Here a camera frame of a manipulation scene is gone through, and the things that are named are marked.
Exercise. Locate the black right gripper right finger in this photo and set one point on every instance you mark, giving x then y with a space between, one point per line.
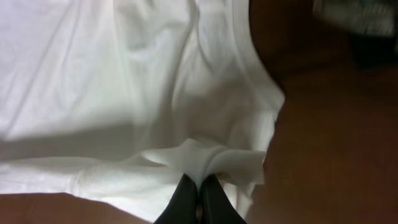
216 207

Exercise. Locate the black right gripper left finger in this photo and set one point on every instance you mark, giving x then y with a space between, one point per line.
183 204

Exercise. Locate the white t-shirt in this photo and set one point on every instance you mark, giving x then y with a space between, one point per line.
115 100

